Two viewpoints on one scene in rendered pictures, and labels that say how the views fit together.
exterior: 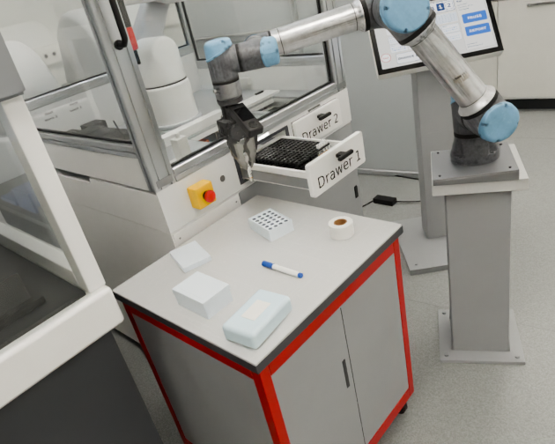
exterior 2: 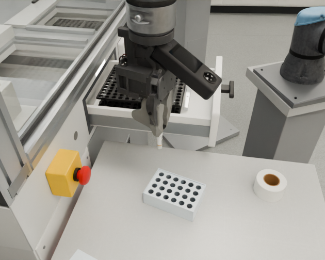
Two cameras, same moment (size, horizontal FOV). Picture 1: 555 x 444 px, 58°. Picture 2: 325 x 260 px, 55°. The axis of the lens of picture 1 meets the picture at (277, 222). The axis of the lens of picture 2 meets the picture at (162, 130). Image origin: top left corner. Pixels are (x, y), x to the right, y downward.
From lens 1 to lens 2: 1.07 m
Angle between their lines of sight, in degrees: 34
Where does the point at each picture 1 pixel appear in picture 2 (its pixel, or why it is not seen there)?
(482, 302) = not seen: hidden behind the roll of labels
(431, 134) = (192, 42)
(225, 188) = (78, 147)
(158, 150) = (4, 131)
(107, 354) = not seen: outside the picture
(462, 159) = (304, 78)
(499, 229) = (314, 133)
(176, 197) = (35, 194)
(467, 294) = not seen: hidden behind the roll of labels
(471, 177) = (323, 97)
